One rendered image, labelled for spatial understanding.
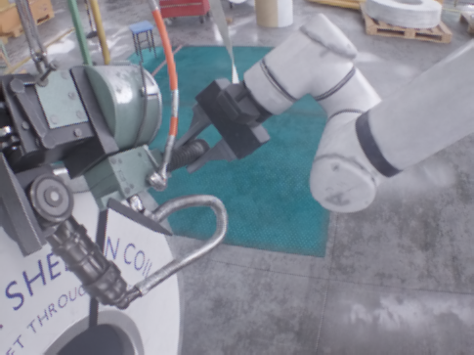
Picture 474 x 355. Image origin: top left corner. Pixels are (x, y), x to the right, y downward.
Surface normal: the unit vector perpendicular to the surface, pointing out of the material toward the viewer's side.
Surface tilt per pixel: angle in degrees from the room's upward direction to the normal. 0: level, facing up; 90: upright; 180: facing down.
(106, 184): 65
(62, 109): 58
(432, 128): 85
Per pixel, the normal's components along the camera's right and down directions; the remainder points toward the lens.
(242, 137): -0.42, 0.22
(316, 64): -0.18, 0.51
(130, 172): 0.79, -0.38
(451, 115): -0.44, 0.54
